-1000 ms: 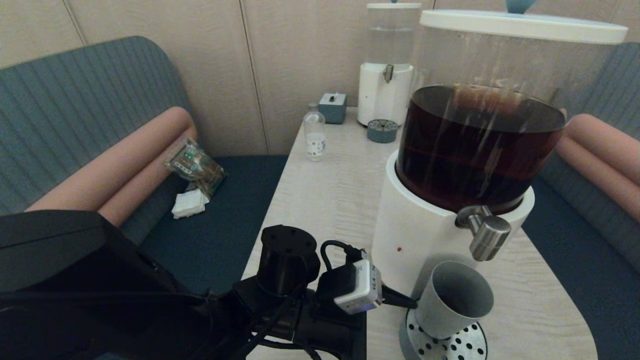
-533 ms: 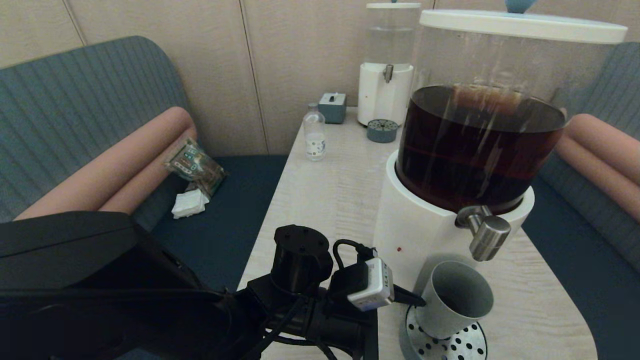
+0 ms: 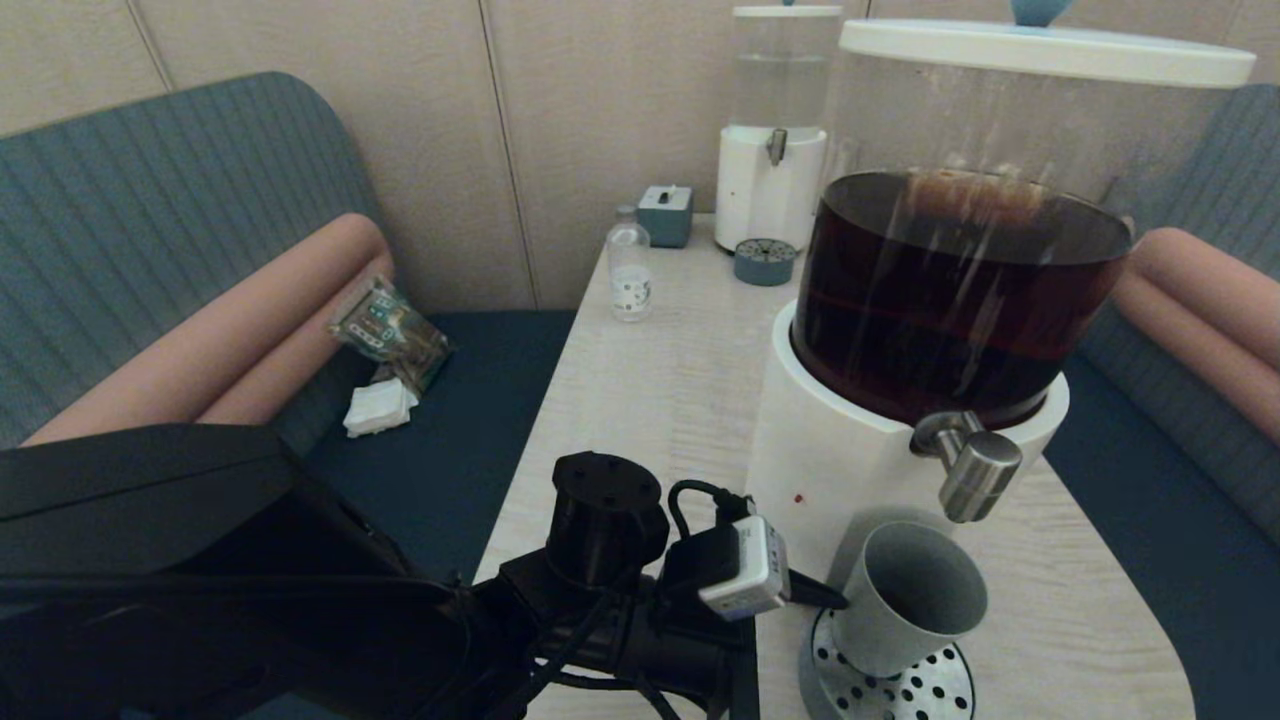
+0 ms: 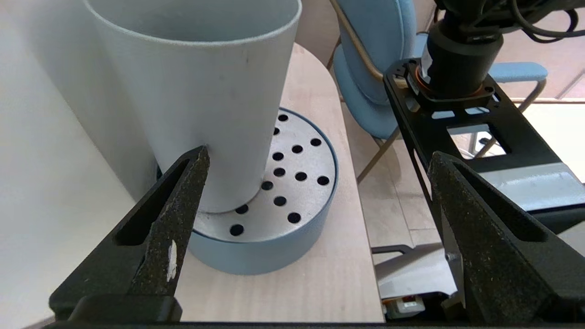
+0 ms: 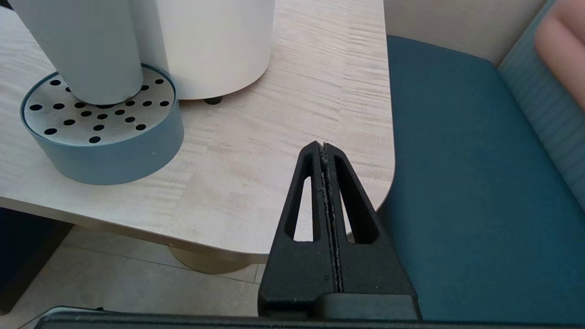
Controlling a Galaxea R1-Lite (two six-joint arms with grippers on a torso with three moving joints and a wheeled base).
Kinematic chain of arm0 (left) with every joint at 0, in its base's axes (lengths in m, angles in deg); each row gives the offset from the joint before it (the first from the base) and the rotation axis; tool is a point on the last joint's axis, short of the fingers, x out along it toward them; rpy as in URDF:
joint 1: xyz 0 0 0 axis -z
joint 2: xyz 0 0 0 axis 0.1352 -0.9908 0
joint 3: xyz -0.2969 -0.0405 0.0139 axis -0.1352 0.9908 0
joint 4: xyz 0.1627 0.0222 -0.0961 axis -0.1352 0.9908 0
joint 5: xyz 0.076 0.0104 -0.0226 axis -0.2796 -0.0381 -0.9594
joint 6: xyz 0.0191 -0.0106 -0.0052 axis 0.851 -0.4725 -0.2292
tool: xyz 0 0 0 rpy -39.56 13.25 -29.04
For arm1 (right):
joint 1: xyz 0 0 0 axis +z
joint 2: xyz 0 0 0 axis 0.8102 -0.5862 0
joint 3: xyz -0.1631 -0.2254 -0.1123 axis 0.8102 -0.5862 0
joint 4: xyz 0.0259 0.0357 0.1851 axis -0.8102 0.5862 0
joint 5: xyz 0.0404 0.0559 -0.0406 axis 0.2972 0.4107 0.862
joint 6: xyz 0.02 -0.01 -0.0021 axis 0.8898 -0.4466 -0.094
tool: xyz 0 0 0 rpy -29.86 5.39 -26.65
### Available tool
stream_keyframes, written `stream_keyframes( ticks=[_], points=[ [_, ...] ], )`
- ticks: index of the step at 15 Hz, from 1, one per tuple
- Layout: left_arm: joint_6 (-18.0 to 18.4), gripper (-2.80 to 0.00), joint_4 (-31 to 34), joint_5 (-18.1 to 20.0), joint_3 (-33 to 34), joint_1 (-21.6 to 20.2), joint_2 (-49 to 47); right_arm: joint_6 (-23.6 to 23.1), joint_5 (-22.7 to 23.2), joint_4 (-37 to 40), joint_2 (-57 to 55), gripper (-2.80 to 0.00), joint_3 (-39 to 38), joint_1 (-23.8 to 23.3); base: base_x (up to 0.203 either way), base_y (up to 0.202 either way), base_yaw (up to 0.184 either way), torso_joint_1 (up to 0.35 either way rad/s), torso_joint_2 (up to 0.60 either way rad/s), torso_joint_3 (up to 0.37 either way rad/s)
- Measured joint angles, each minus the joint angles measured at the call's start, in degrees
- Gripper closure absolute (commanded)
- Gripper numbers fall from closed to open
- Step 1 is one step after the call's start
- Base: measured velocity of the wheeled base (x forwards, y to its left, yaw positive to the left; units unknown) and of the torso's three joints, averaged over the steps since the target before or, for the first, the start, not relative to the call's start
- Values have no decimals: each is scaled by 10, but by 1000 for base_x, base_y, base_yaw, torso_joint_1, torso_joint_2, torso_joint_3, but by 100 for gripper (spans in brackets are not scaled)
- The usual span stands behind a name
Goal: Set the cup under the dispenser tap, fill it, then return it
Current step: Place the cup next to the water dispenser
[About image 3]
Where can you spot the white folded napkins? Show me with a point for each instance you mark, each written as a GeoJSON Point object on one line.
{"type": "Point", "coordinates": [380, 409]}

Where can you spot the water-filled drink dispenser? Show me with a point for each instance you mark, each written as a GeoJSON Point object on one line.
{"type": "Point", "coordinates": [760, 196]}

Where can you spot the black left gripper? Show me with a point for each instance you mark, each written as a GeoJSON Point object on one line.
{"type": "Point", "coordinates": [690, 655]}

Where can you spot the white dispenser lid blue knob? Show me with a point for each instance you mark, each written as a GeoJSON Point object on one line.
{"type": "Point", "coordinates": [780, 11]}
{"type": "Point", "coordinates": [1040, 52]}

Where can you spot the navy seat cushion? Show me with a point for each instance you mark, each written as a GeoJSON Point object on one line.
{"type": "Point", "coordinates": [450, 430]}
{"type": "Point", "coordinates": [1180, 560]}

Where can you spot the steel dispenser tap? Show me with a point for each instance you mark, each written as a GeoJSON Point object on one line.
{"type": "Point", "coordinates": [975, 475]}
{"type": "Point", "coordinates": [776, 146]}

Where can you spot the tea-filled drink dispenser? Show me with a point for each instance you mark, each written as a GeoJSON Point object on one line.
{"type": "Point", "coordinates": [830, 440]}

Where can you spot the green snack bag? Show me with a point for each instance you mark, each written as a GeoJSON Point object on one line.
{"type": "Point", "coordinates": [390, 334]}

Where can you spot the pink cylindrical bolster cushion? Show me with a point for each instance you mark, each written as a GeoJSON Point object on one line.
{"type": "Point", "coordinates": [1220, 280]}
{"type": "Point", "coordinates": [290, 380]}
{"type": "Point", "coordinates": [230, 330]}
{"type": "Point", "coordinates": [1200, 350]}

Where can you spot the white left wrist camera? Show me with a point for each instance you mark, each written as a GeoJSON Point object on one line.
{"type": "Point", "coordinates": [745, 570]}

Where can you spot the grey perforated drip tray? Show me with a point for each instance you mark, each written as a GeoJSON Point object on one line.
{"type": "Point", "coordinates": [765, 263]}
{"type": "Point", "coordinates": [930, 695]}

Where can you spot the blue-grey ribbed booth sofa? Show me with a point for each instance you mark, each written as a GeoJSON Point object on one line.
{"type": "Point", "coordinates": [1240, 170]}
{"type": "Point", "coordinates": [150, 180]}

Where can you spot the small grey box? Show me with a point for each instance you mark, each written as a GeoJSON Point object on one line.
{"type": "Point", "coordinates": [665, 217]}

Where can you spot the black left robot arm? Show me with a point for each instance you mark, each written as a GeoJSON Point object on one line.
{"type": "Point", "coordinates": [250, 580]}

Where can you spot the clear plastic bottle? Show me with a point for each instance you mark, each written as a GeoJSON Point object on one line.
{"type": "Point", "coordinates": [630, 279]}

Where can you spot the grey plastic cup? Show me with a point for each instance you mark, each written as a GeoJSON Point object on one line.
{"type": "Point", "coordinates": [900, 612]}

